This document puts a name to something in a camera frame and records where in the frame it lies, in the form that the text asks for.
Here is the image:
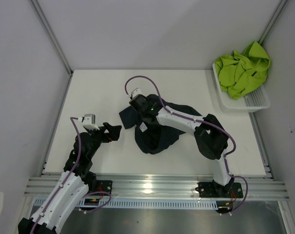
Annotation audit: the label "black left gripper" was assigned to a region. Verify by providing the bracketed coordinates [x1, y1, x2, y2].
[85, 122, 121, 159]

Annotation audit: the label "dark navy shorts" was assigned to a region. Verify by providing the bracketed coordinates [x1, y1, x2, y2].
[118, 94, 203, 155]

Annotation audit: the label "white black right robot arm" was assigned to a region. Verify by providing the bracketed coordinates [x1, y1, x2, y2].
[129, 94, 235, 197]

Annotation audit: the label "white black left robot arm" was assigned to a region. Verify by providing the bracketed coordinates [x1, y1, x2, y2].
[18, 122, 122, 234]

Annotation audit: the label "lime green shorts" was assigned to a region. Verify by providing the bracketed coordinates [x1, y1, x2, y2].
[214, 41, 271, 99]

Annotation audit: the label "white plastic basket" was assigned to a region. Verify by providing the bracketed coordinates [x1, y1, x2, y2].
[212, 63, 271, 113]

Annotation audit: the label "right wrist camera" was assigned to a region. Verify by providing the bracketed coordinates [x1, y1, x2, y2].
[129, 88, 142, 99]

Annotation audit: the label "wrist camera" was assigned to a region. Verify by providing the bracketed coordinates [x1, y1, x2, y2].
[129, 88, 142, 99]
[81, 114, 99, 131]

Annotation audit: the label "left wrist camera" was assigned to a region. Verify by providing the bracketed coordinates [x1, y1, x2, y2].
[81, 114, 99, 131]

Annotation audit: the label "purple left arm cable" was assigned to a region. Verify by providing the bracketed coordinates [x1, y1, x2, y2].
[30, 117, 112, 234]

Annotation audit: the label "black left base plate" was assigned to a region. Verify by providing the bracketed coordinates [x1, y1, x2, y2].
[89, 180, 113, 196]

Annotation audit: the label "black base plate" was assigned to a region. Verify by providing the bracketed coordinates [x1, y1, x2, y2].
[89, 180, 113, 196]
[195, 181, 244, 198]

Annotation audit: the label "white slotted cable duct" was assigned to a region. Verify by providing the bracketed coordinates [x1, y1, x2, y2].
[34, 197, 218, 210]

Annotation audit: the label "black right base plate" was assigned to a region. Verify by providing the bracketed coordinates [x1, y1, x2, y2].
[195, 181, 244, 198]

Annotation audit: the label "right aluminium frame post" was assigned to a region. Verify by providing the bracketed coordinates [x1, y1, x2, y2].
[258, 0, 289, 45]

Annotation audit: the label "aluminium frame post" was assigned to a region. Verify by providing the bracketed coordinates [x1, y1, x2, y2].
[258, 0, 289, 45]
[28, 0, 73, 76]

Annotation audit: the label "aluminium mounting rail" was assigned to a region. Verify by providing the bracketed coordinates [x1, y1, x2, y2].
[24, 173, 290, 201]

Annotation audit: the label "left aluminium frame post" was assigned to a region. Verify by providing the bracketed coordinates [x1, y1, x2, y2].
[28, 0, 73, 76]

